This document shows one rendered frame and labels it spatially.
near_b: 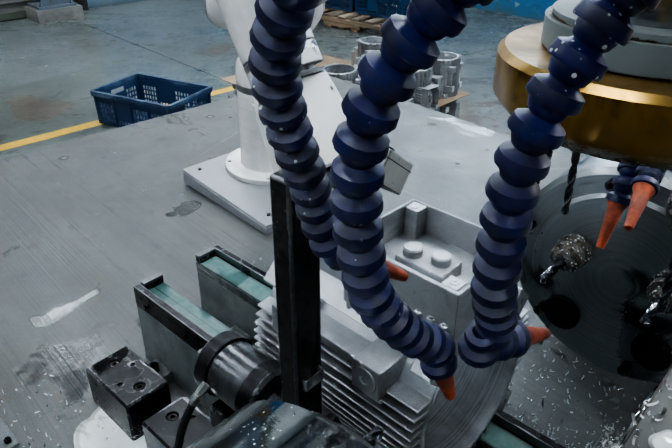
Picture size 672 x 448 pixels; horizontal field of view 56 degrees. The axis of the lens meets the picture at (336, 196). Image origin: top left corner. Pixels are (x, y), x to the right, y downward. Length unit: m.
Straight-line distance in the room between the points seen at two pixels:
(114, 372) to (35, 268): 0.41
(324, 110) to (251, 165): 0.70
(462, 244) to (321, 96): 0.22
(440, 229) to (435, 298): 0.12
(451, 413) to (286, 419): 0.33
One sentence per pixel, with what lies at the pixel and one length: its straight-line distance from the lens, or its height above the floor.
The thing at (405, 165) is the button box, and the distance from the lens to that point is 0.90.
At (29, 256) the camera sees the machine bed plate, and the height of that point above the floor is 0.80.
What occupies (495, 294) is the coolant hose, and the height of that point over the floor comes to 1.25.
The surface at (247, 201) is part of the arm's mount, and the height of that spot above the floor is 0.83.
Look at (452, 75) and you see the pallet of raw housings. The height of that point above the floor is 0.48.
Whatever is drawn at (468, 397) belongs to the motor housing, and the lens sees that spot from 0.68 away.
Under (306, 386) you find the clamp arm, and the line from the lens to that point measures 0.51.
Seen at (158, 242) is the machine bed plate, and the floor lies 0.80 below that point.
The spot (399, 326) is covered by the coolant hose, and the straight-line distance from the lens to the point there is 0.32.
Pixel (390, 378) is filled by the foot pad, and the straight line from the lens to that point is 0.53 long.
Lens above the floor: 1.43
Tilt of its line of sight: 28 degrees down
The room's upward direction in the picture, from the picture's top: straight up
